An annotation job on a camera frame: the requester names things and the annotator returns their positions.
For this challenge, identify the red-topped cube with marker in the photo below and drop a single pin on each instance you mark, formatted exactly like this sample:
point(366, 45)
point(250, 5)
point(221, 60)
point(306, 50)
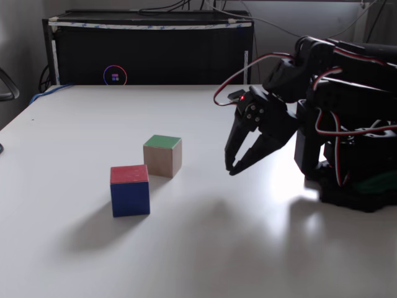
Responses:
point(130, 192)

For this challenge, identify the black chair armrest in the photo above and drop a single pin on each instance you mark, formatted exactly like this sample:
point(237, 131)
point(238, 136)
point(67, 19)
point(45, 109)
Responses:
point(12, 90)

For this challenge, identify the green table clamp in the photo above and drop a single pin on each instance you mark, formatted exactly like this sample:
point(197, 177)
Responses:
point(375, 183)

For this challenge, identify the green-topped wooden cube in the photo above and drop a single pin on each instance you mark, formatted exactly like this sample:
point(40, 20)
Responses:
point(162, 158)

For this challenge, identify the black computer case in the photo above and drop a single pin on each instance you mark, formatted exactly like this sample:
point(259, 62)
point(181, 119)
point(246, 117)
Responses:
point(155, 52)

